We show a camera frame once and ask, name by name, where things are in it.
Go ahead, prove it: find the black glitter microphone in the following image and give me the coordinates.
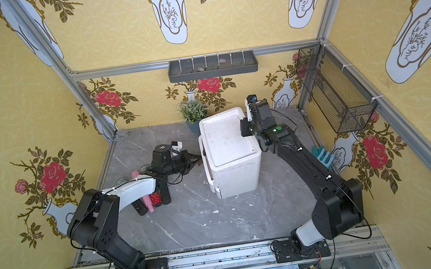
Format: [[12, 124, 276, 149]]
[[158, 182, 172, 205]]

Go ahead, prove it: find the red glitter microphone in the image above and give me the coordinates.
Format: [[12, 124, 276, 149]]
[[150, 191, 163, 208]]

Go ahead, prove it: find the pink microphone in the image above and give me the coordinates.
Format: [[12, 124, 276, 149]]
[[132, 170, 155, 213]]

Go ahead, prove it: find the white drawer cabinet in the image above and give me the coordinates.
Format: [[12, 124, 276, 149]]
[[198, 107, 262, 199]]

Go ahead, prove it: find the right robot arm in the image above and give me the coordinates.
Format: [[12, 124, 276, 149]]
[[240, 95, 366, 253]]

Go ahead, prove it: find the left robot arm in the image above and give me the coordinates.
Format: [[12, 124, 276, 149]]
[[67, 141, 202, 269]]

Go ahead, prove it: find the small potted green plant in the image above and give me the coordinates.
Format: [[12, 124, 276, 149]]
[[179, 100, 208, 135]]

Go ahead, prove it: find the teal plastic rack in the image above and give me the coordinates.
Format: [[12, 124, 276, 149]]
[[311, 146, 335, 169]]

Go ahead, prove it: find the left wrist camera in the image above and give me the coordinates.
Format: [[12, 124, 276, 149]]
[[170, 141, 183, 155]]

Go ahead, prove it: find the black wire mesh basket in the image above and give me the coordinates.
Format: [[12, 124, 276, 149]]
[[303, 45, 378, 134]]

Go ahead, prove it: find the grey wall shelf tray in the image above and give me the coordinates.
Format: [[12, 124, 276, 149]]
[[168, 50, 259, 83]]

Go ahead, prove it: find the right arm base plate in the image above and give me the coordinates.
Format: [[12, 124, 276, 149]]
[[270, 239, 331, 264]]

